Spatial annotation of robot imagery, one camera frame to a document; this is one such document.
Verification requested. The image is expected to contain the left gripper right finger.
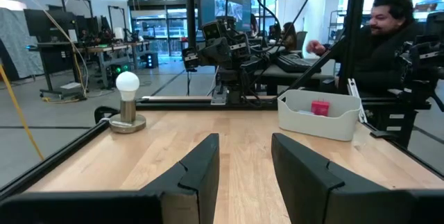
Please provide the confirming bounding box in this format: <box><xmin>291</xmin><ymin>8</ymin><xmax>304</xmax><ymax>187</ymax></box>
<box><xmin>271</xmin><ymin>132</ymin><xmax>412</xmax><ymax>224</ymax></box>

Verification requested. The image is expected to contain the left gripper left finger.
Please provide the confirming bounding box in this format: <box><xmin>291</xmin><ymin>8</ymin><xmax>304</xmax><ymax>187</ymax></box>
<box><xmin>138</xmin><ymin>132</ymin><xmax>221</xmax><ymax>224</ymax></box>

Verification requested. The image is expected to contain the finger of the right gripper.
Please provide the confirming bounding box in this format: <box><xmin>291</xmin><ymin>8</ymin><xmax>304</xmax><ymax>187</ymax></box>
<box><xmin>207</xmin><ymin>37</ymin><xmax>233</xmax><ymax>69</ymax></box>
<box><xmin>182</xmin><ymin>46</ymin><xmax>201</xmax><ymax>73</ymax></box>

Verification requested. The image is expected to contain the pink red wall charger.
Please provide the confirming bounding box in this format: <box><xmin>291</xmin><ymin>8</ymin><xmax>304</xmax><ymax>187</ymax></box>
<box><xmin>310</xmin><ymin>100</ymin><xmax>331</xmax><ymax>117</ymax></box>

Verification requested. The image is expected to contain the person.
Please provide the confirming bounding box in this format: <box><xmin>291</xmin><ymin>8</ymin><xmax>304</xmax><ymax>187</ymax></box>
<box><xmin>282</xmin><ymin>21</ymin><xmax>298</xmax><ymax>51</ymax></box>
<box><xmin>306</xmin><ymin>0</ymin><xmax>429</xmax><ymax>96</ymax></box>
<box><xmin>250</xmin><ymin>12</ymin><xmax>260</xmax><ymax>37</ymax></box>

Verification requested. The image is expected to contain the dark grey desk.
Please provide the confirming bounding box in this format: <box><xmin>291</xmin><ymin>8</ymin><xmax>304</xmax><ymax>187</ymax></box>
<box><xmin>255</xmin><ymin>62</ymin><xmax>336</xmax><ymax>96</ymax></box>

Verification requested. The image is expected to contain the white plastic bin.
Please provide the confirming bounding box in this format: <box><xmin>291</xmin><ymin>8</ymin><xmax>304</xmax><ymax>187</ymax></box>
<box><xmin>277</xmin><ymin>89</ymin><xmax>362</xmax><ymax>142</ymax></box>

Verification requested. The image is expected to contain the black keyboard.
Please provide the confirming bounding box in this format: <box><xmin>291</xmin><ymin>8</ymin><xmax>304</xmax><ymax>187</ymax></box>
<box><xmin>275</xmin><ymin>53</ymin><xmax>322</xmax><ymax>74</ymax></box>

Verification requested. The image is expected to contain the white bulb brass lamp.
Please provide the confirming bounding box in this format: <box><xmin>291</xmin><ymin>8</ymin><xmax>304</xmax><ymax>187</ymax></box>
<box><xmin>108</xmin><ymin>71</ymin><xmax>147</xmax><ymax>135</ymax></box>

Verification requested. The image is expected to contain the work desk with equipment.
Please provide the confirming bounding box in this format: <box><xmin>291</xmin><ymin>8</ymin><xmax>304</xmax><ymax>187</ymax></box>
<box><xmin>29</xmin><ymin>40</ymin><xmax>152</xmax><ymax>100</ymax></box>

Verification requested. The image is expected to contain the black monitor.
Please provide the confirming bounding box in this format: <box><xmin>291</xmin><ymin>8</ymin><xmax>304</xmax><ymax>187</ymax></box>
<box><xmin>23</xmin><ymin>8</ymin><xmax>76</xmax><ymax>43</ymax></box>

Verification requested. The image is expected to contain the grey tarp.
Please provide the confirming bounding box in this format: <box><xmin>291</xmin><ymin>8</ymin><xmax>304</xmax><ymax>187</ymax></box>
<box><xmin>0</xmin><ymin>7</ymin><xmax>44</xmax><ymax>81</ymax></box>

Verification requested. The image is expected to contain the black aluminium table frame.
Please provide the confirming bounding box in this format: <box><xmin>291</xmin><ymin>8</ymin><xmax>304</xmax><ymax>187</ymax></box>
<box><xmin>0</xmin><ymin>0</ymin><xmax>444</xmax><ymax>200</ymax></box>

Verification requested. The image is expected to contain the yellow hanging cable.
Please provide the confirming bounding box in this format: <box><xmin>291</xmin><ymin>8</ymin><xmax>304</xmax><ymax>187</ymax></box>
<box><xmin>0</xmin><ymin>62</ymin><xmax>46</xmax><ymax>162</ymax></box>

